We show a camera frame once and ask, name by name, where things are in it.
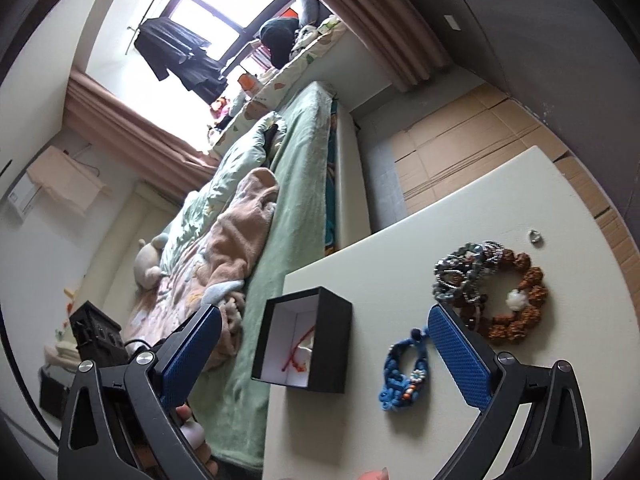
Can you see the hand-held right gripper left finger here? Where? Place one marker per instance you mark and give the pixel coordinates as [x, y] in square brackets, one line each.
[190, 355]

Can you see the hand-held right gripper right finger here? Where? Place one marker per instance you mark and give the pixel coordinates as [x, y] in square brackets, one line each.
[460, 360]

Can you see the black jewelry box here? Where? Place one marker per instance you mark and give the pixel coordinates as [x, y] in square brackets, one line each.
[330, 340]

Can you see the person's left hand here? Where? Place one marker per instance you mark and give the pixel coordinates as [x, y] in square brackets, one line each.
[195, 432]

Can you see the person's right hand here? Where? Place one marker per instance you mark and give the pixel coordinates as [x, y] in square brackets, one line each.
[375, 475]

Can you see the beige plush toy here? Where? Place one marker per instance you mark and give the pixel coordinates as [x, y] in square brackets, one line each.
[147, 265]

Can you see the peach fleece blanket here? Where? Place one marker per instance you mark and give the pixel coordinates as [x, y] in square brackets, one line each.
[230, 240]

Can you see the beige cloth cover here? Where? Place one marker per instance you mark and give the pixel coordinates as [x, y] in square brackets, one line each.
[65, 180]

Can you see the white air conditioner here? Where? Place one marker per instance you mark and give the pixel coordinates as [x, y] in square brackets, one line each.
[22, 195]

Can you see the green bed mattress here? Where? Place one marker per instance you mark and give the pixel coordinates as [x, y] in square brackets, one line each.
[295, 200]

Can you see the patterned mattress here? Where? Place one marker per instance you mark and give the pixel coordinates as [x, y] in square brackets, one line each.
[330, 210]

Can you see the green floral pillow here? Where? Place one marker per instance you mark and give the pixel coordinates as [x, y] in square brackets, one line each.
[235, 160]

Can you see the pink curtain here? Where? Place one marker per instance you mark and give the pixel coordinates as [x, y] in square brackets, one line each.
[380, 25]
[130, 130]

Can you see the flattened cardboard sheet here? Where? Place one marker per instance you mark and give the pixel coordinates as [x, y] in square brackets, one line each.
[450, 130]

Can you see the black garment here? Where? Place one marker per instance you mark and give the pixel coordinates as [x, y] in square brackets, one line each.
[270, 137]

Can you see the printed window seat cushion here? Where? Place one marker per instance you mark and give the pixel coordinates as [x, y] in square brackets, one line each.
[280, 80]

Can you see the dark hanging clothes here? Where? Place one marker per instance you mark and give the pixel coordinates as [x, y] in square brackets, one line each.
[170, 45]

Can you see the dark round cushion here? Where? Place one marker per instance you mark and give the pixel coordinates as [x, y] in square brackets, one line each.
[280, 40]

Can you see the grey pillow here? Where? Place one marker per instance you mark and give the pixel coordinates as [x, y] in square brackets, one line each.
[307, 7]

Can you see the white bed frame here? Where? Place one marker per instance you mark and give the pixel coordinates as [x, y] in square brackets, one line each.
[350, 180]

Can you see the white wall switch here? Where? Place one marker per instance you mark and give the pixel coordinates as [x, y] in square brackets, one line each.
[451, 21]

